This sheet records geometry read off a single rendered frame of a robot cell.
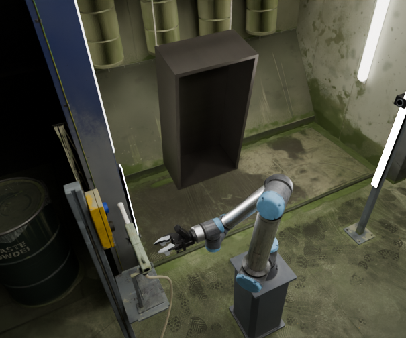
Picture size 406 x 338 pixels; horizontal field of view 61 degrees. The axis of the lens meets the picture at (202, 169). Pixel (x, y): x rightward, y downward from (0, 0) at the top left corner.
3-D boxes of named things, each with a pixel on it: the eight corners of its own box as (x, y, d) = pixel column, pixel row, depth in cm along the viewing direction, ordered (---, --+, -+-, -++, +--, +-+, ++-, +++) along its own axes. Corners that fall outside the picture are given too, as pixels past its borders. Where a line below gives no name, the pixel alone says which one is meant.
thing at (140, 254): (156, 289, 175) (150, 263, 160) (147, 293, 173) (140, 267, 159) (129, 224, 209) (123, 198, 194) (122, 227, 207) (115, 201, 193)
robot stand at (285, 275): (285, 326, 251) (297, 277, 210) (249, 345, 241) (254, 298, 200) (262, 292, 272) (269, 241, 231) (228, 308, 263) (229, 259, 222)
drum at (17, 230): (-1, 312, 267) (-61, 241, 211) (21, 252, 311) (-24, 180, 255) (75, 304, 271) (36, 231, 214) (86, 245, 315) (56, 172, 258)
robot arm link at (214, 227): (225, 236, 188) (225, 224, 182) (205, 244, 184) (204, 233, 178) (217, 224, 195) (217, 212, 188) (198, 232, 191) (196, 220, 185)
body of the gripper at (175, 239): (176, 255, 180) (196, 246, 183) (174, 245, 174) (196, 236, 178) (170, 244, 185) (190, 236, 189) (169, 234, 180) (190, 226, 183)
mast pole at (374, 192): (354, 232, 314) (420, 58, 209) (358, 230, 315) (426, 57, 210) (358, 236, 310) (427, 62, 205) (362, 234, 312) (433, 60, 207)
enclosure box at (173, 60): (163, 162, 320) (154, 45, 227) (219, 143, 338) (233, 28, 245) (178, 190, 300) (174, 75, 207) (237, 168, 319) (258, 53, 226)
